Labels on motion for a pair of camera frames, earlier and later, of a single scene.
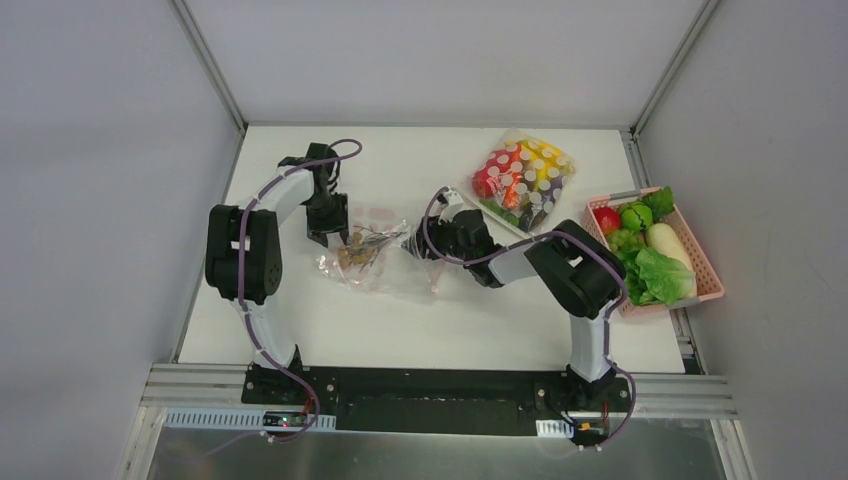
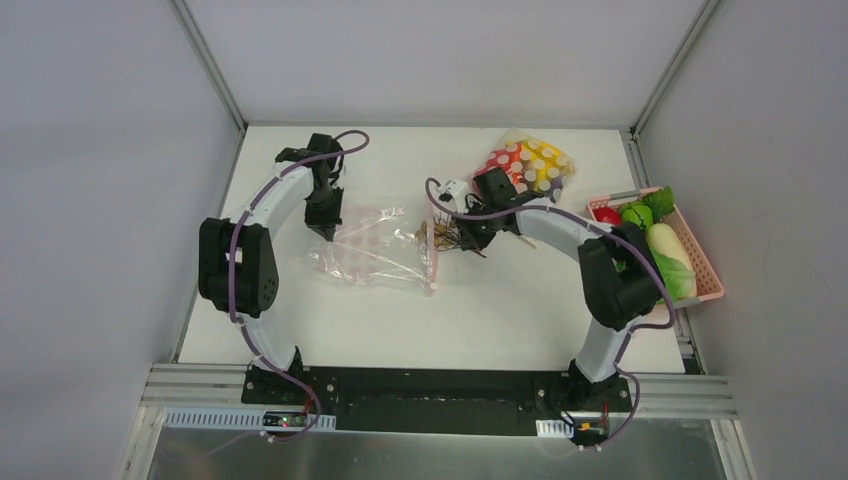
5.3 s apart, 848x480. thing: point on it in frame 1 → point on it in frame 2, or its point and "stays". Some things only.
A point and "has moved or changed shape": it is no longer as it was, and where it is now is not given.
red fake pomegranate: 609,219 stays
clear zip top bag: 380,257 has moved or changed shape
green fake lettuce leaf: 661,202 stays
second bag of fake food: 519,181 stays
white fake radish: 663,239 stays
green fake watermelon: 636,217 stays
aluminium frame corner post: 210,63 stays
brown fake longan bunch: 360,251 has moved or changed shape
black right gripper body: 431,237 → 465,234
